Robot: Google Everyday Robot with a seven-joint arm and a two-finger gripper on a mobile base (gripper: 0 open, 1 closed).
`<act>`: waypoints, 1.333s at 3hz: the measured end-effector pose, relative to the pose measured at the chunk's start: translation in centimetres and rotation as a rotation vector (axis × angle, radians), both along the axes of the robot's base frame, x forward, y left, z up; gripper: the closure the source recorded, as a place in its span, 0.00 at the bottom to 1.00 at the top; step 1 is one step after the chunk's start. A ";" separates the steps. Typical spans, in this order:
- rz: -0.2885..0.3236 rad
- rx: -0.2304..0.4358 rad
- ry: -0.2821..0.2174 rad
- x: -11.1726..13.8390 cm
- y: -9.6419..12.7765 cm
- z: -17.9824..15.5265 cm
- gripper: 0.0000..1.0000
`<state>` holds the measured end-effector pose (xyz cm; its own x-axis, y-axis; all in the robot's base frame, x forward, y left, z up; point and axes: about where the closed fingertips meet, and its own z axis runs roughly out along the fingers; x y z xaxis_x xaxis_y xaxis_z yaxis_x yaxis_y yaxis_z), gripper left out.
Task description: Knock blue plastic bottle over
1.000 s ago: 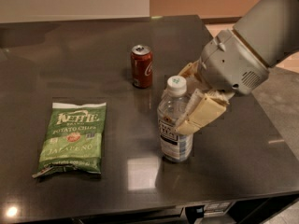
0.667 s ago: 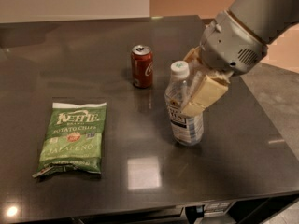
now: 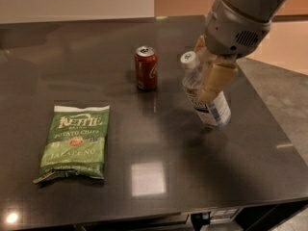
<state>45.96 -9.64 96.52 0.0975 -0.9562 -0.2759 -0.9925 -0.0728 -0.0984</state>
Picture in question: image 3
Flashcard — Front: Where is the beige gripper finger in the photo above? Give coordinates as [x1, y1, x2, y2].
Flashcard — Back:
[194, 35, 206, 53]
[197, 55, 238, 102]

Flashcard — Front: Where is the clear plastic water bottle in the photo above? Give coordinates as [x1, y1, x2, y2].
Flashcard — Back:
[180, 51, 231, 128]

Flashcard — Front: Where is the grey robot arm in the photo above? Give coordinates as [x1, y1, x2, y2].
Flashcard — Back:
[197, 0, 286, 102]

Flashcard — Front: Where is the red soda can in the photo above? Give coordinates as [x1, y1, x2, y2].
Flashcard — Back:
[135, 46, 158, 91]

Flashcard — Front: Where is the white label under table edge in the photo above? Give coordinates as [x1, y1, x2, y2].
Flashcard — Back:
[211, 208, 239, 219]

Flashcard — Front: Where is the green potato chip bag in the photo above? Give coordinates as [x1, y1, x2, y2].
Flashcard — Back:
[34, 106, 110, 184]

